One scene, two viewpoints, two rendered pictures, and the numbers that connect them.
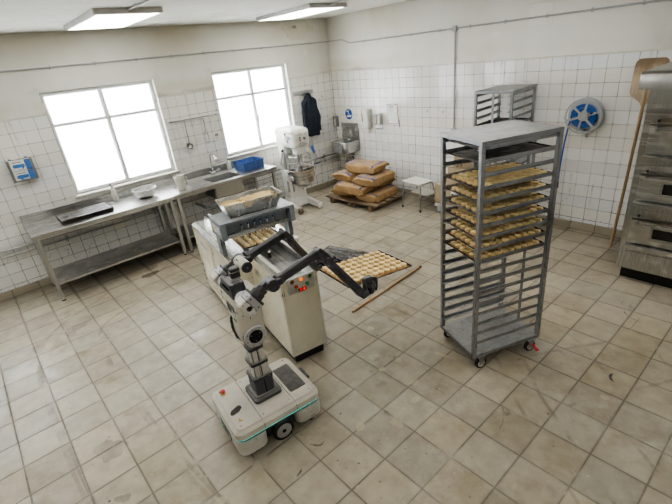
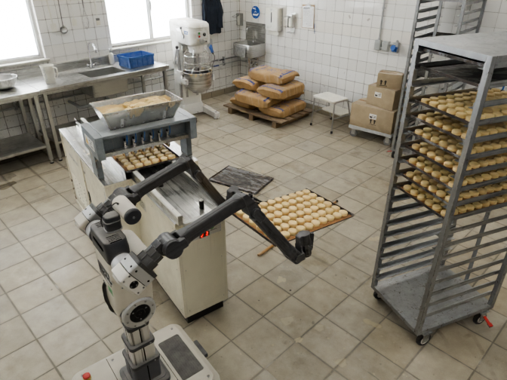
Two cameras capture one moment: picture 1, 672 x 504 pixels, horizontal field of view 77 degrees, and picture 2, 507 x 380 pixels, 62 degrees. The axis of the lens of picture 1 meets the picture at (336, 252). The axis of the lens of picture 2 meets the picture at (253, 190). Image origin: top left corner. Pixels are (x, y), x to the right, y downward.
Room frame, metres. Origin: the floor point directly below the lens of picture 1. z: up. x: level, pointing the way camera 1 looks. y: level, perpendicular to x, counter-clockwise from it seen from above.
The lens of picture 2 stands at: (0.88, 0.21, 2.20)
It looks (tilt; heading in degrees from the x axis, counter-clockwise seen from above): 29 degrees down; 355
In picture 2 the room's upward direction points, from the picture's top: straight up
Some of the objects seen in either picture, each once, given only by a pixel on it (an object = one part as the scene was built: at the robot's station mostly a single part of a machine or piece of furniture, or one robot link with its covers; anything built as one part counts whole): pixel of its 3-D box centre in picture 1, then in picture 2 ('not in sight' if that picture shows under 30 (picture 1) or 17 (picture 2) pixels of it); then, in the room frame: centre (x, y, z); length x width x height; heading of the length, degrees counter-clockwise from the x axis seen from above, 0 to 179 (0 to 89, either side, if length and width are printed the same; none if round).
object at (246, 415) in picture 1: (265, 392); (147, 378); (2.39, 0.63, 0.24); 0.68 x 0.53 x 0.41; 122
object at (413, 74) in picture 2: (442, 240); (392, 182); (3.07, -0.86, 0.97); 0.03 x 0.03 x 1.70; 16
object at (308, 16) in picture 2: (393, 115); (308, 18); (7.41, -1.23, 1.37); 0.27 x 0.02 x 0.40; 39
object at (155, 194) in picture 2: (239, 241); (120, 159); (3.79, 0.92, 0.87); 2.01 x 0.03 x 0.07; 29
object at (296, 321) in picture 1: (287, 298); (179, 240); (3.32, 0.49, 0.45); 0.70 x 0.34 x 0.90; 29
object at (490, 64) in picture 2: (477, 262); (447, 220); (2.64, -0.99, 0.97); 0.03 x 0.03 x 1.70; 16
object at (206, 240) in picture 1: (248, 265); (130, 188); (4.18, 0.97, 0.42); 1.28 x 0.72 x 0.84; 29
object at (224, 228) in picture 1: (254, 226); (142, 142); (3.76, 0.74, 1.01); 0.72 x 0.33 x 0.34; 119
